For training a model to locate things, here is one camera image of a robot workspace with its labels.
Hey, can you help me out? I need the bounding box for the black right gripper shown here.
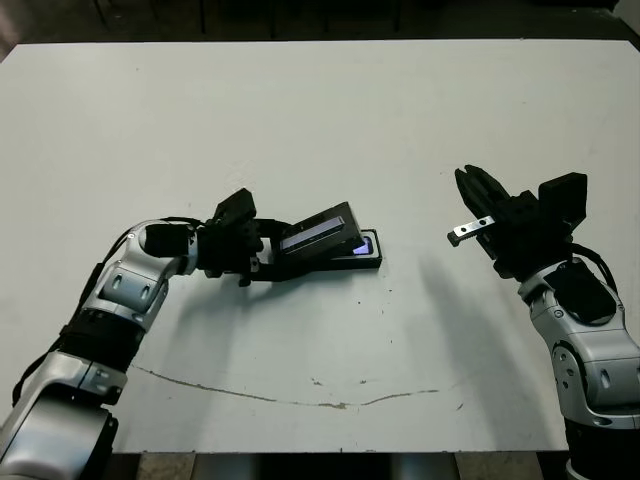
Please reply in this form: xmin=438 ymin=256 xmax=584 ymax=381
xmin=447 ymin=164 xmax=574 ymax=282

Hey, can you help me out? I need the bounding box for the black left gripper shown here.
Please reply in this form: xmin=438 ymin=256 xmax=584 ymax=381
xmin=197 ymin=219 xmax=311 ymax=289

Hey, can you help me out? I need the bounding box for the black box lid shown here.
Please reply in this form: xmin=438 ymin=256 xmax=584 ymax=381
xmin=259 ymin=200 xmax=363 ymax=282

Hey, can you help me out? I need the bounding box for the black box white inlay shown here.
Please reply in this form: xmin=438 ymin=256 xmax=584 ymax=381
xmin=259 ymin=228 xmax=384 ymax=274

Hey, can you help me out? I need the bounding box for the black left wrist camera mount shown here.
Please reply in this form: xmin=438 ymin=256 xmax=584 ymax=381
xmin=211 ymin=187 xmax=258 ymax=227

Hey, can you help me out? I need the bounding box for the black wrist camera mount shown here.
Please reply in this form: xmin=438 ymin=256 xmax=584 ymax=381
xmin=211 ymin=187 xmax=258 ymax=227
xmin=536 ymin=171 xmax=589 ymax=229

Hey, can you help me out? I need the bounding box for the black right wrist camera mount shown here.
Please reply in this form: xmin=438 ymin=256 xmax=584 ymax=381
xmin=536 ymin=171 xmax=589 ymax=229

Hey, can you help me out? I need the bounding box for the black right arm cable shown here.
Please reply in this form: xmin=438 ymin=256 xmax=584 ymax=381
xmin=569 ymin=241 xmax=622 ymax=302

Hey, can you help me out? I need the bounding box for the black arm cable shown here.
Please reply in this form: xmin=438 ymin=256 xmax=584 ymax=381
xmin=11 ymin=214 xmax=207 ymax=402
xmin=569 ymin=241 xmax=622 ymax=302

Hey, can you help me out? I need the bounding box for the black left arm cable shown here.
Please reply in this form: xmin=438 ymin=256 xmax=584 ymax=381
xmin=11 ymin=214 xmax=207 ymax=402

